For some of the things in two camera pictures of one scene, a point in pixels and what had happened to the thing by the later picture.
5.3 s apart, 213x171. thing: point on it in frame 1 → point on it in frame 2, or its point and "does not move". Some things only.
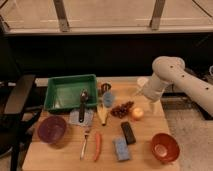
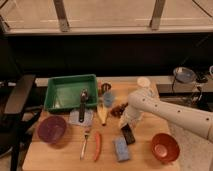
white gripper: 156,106 → 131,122
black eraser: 128,133 does not move
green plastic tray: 63,92 does not move
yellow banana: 103,114 does not move
